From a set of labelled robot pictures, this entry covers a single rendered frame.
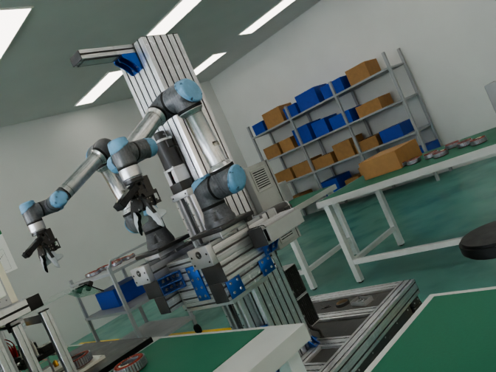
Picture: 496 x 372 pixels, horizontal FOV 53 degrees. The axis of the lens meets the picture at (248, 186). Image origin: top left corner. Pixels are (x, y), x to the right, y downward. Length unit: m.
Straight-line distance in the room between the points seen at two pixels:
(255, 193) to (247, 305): 0.57
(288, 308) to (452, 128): 5.68
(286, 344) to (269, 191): 1.40
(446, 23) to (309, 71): 2.43
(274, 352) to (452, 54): 6.74
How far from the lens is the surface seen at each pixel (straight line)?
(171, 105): 2.16
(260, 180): 2.64
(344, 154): 8.20
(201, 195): 2.21
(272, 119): 8.87
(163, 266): 2.58
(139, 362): 1.75
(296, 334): 1.42
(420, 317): 1.19
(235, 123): 10.23
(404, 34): 8.00
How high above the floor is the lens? 1.19
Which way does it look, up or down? 1 degrees down
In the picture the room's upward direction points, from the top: 24 degrees counter-clockwise
